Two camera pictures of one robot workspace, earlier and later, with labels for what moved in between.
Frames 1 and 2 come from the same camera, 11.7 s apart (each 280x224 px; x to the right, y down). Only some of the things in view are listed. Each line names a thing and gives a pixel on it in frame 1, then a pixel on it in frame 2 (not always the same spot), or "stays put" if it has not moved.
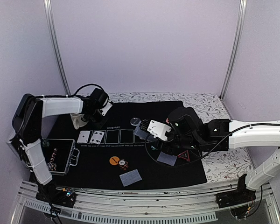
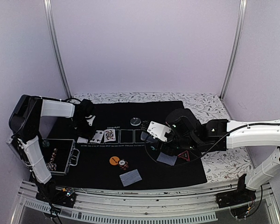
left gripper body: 95,117 -> 83,129
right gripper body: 187,142 stays put
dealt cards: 130,178 stays put
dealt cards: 166,158 stays put
